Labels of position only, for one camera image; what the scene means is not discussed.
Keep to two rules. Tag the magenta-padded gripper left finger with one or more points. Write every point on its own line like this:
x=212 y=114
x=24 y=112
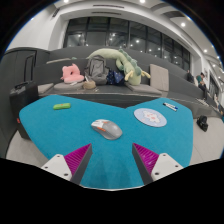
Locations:
x=77 y=159

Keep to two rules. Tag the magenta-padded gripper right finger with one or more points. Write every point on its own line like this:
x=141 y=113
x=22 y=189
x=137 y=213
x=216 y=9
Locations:
x=146 y=159

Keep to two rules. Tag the grey white orange computer mouse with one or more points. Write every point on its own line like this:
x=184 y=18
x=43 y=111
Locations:
x=108 y=130

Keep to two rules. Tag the round light blue mouse pad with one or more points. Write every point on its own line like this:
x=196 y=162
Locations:
x=150 y=117

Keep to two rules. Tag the green rectangular eraser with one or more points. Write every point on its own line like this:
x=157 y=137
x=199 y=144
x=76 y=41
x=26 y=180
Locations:
x=62 y=106

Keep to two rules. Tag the white marker with blue cap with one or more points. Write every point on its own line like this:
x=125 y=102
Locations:
x=171 y=105

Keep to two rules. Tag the black bag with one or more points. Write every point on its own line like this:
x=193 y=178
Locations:
x=202 y=123

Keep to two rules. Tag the flat grey seat cushion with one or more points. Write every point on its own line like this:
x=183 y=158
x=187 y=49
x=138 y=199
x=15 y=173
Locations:
x=143 y=89
x=68 y=87
x=45 y=88

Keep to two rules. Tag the small beige round pouch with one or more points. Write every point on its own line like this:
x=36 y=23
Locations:
x=89 y=85

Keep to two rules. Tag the grey stepped seating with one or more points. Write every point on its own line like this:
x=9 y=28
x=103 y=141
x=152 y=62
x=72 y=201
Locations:
x=110 y=91

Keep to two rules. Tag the black suitcase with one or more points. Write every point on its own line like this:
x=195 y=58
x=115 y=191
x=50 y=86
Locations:
x=23 y=100

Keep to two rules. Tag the upright grey seat cushion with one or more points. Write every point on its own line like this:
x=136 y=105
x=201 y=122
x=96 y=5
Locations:
x=159 y=77

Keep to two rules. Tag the pink plush cushion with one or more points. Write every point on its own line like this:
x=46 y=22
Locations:
x=71 y=75

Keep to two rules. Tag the navy star-print bag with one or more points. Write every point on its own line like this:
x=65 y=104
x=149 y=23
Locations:
x=115 y=78

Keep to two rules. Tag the grey backpack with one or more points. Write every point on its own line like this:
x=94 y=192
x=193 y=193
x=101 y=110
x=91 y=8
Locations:
x=96 y=70

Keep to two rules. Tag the person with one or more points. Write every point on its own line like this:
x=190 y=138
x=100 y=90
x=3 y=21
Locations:
x=202 y=83
x=190 y=76

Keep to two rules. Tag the green dragon plush toy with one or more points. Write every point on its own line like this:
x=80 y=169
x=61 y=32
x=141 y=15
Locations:
x=128 y=66

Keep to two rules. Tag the recessed ceiling lights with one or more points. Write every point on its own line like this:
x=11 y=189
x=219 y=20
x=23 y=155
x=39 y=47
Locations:
x=183 y=24

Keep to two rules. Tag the dark glass window wall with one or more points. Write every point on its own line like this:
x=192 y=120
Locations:
x=120 y=33

